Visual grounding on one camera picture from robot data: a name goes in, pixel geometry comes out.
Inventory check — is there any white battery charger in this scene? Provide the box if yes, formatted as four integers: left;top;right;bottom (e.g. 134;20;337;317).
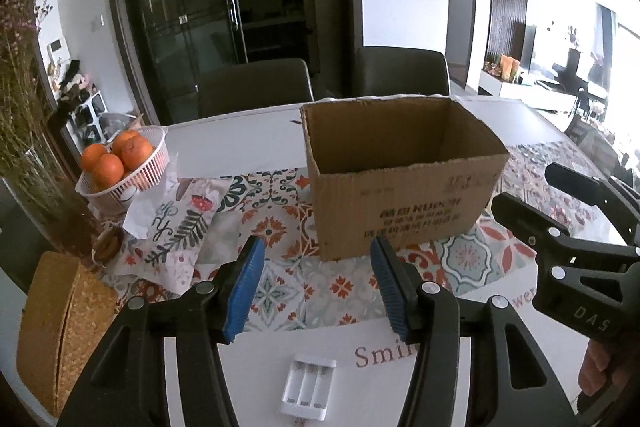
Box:
280;353;337;421

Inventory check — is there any person's right hand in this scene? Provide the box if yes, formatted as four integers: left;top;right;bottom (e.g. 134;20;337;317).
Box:
578;339;639;397

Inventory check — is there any woven wicker box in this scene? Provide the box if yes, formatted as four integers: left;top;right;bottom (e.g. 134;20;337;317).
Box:
16;251;117;417

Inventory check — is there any brown cardboard box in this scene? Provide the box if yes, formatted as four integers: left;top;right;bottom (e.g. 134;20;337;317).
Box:
300;96;510;260

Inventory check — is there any floral fabric tissue pouch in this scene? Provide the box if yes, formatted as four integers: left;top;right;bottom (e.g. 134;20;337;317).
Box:
106;178;231;295

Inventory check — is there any patterned tile table runner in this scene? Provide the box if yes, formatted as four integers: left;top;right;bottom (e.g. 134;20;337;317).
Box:
98;138;612;333

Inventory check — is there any white fruit basket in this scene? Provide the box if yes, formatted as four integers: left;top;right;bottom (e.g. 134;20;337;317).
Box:
75;126;169;216

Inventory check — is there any dark dining chair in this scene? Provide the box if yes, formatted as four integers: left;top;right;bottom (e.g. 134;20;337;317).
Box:
354;46;450;96
198;58;314;118

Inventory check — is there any glass vase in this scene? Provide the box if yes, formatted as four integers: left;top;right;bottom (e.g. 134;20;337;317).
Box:
1;143;101;258

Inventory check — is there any dried flower bouquet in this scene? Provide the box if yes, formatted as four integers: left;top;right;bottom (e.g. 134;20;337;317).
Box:
1;0;51;176

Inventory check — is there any dark hallway door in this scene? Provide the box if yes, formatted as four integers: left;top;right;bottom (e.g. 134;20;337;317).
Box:
445;0;476;88

